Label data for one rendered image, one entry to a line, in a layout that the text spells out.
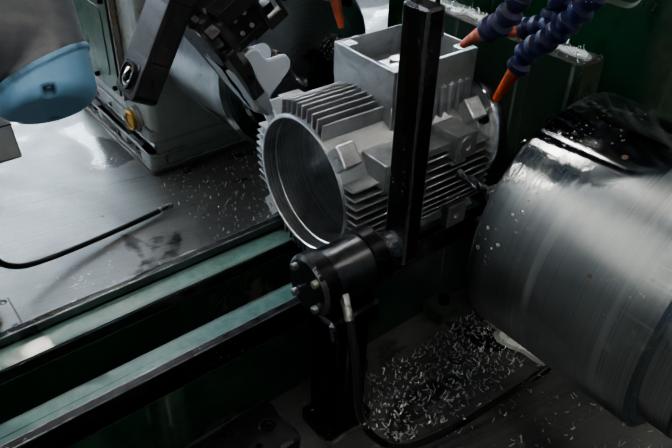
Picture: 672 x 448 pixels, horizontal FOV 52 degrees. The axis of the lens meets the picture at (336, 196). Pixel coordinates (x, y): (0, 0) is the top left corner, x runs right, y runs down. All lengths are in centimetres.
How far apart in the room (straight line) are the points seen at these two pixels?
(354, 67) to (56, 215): 57
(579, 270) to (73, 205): 81
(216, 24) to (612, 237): 38
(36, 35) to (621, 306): 46
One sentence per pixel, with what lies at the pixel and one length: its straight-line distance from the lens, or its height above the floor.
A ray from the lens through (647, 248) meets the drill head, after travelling 54.
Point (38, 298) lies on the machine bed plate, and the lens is 99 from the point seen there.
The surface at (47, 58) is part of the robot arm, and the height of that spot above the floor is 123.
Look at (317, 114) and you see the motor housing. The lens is 69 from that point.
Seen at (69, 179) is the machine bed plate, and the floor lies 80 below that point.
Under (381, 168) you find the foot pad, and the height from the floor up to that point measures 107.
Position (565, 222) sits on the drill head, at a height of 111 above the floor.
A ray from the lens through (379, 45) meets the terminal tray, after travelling 80.
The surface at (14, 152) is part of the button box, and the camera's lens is 82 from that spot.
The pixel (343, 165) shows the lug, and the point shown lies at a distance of 66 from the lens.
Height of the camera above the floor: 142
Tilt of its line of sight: 34 degrees down
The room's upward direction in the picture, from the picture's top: 2 degrees clockwise
